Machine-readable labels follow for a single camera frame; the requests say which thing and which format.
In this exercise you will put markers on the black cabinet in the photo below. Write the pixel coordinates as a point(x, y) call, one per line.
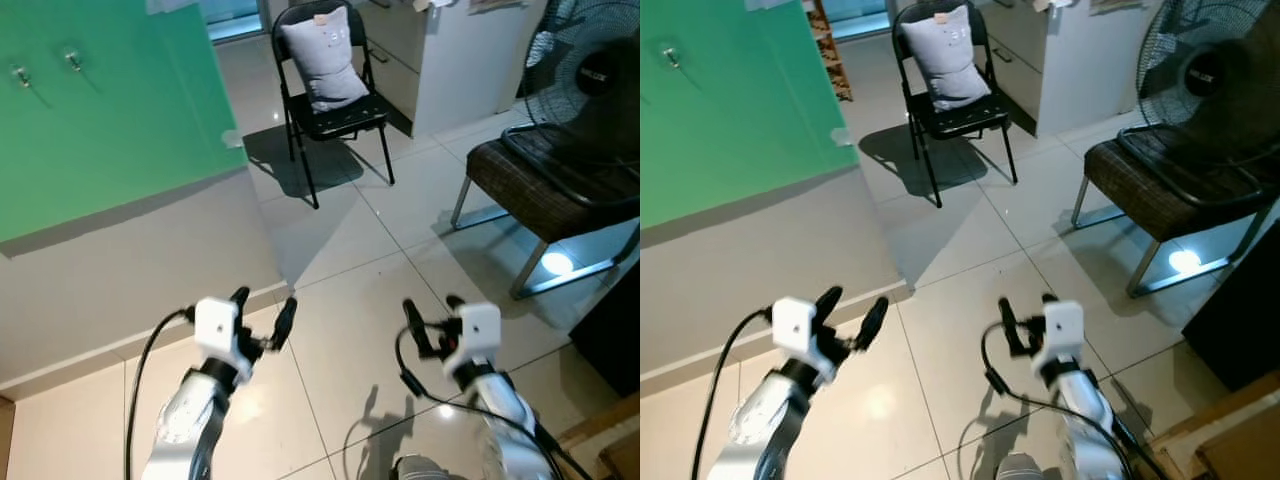
point(1235, 310)
point(610, 330)

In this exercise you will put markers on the black pedestal fan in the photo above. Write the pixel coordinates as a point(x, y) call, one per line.
point(600, 75)
point(1205, 75)

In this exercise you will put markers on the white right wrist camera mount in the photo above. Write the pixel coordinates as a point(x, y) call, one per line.
point(1063, 325)
point(480, 325)

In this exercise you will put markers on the clear adhesive metal hook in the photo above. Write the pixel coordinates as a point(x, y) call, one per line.
point(72, 58)
point(20, 75)
point(670, 56)

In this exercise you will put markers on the patterned brown rug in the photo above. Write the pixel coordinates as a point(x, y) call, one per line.
point(830, 50)

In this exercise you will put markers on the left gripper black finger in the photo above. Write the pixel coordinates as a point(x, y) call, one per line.
point(242, 300)
point(831, 305)
point(284, 325)
point(873, 325)

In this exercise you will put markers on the brown woven metal-legged bench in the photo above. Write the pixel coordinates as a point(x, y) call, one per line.
point(520, 185)
point(1140, 190)

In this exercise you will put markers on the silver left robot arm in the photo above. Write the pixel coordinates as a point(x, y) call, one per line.
point(185, 420)
point(760, 430)

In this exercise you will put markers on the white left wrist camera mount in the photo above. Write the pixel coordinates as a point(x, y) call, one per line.
point(795, 325)
point(215, 325)

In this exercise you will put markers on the brown open carton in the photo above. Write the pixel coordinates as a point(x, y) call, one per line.
point(1230, 440)
point(610, 450)

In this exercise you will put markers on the black folding chair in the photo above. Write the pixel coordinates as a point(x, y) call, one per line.
point(960, 120)
point(340, 122)

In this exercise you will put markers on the white cabinet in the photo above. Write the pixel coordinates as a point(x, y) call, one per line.
point(1090, 70)
point(470, 70)

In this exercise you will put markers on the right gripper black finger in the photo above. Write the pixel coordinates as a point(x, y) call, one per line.
point(456, 308)
point(1010, 328)
point(1050, 303)
point(418, 330)

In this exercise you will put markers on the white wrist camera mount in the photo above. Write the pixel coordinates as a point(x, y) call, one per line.
point(1063, 325)
point(215, 325)
point(795, 325)
point(480, 325)

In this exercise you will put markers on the clear tape piece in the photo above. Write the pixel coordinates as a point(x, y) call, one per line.
point(232, 139)
point(170, 5)
point(841, 137)
point(770, 4)

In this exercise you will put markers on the green wall sheet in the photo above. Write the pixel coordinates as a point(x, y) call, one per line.
point(110, 130)
point(730, 130)

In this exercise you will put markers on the grey right robot leg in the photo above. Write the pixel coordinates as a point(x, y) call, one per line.
point(420, 470)
point(1022, 468)

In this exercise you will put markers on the grey pillow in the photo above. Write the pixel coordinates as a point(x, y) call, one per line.
point(945, 55)
point(325, 60)

